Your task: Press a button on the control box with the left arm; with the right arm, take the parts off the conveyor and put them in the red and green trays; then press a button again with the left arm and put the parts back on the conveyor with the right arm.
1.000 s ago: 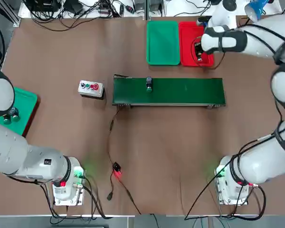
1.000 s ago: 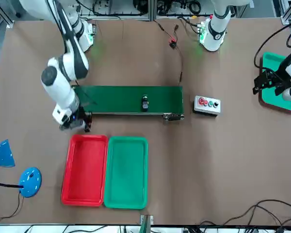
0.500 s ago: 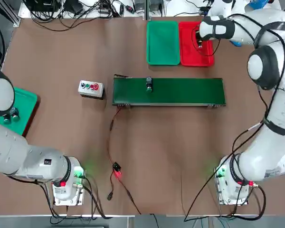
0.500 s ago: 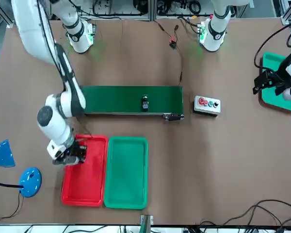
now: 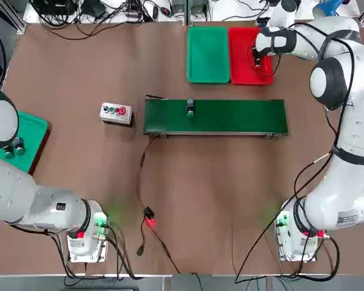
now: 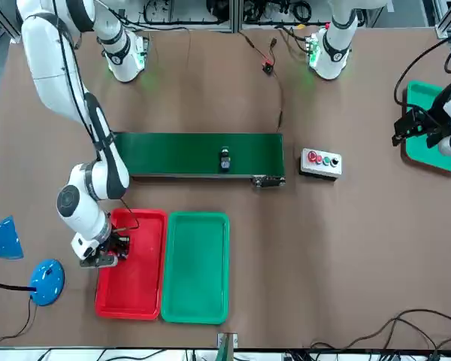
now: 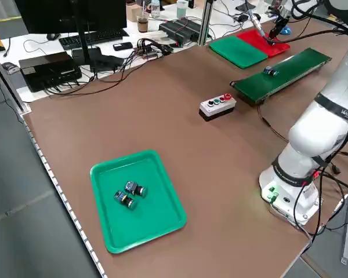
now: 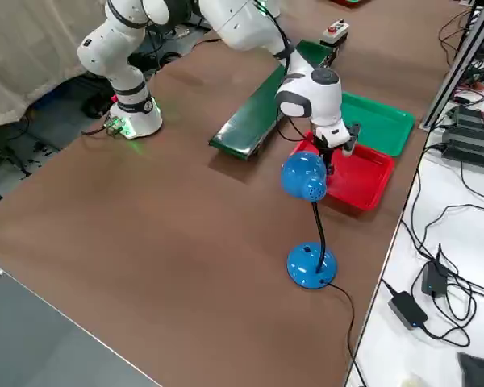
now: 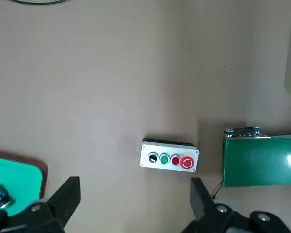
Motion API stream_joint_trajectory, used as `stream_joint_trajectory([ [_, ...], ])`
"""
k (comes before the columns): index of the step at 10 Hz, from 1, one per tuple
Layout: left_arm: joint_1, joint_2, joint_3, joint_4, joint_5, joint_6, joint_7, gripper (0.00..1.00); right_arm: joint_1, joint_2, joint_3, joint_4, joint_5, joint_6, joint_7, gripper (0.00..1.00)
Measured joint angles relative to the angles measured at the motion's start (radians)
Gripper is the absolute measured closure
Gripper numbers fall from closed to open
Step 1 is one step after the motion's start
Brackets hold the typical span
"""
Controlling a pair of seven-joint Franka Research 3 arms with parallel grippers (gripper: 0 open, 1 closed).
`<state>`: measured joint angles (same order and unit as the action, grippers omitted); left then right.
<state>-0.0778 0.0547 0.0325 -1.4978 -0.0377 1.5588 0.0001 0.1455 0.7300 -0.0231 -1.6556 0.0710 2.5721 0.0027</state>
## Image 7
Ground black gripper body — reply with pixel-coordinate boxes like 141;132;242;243
274;16;291;33

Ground grey push button control box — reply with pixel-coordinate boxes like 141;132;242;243
198;93;238;122

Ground green conveyor belt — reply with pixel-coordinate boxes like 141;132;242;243
229;47;333;108

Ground black finned electronics box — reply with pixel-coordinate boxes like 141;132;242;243
158;17;203;46

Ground small cardboard box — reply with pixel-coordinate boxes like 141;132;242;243
125;3;143;23

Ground black mini computer box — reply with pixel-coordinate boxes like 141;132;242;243
18;51;83;93

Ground red plastic tray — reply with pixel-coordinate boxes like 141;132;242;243
235;28;291;58

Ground silver cylindrical object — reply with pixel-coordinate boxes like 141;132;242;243
247;9;265;38

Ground green plastic tray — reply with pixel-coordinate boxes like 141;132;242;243
208;35;269;70
89;149;188;255

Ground pale green cup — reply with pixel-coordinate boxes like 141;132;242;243
176;0;190;19

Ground clear plastic bottle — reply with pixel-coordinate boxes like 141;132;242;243
150;0;161;19

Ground black usb hub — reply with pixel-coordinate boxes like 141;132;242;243
137;37;175;60

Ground clear coffee cup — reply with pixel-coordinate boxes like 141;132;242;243
136;14;150;34

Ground black phone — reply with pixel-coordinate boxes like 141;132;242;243
113;42;133;52

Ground black keyboard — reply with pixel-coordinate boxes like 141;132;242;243
59;28;131;50

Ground black computer monitor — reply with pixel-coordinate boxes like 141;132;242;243
13;0;128;74

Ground aluminium frame post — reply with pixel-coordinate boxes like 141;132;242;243
196;0;216;47

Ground red and black wire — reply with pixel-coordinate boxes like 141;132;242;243
256;104;291;143

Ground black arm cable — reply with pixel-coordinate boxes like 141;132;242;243
291;156;348;241

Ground aluminium frame beam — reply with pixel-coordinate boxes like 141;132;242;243
0;43;33;116

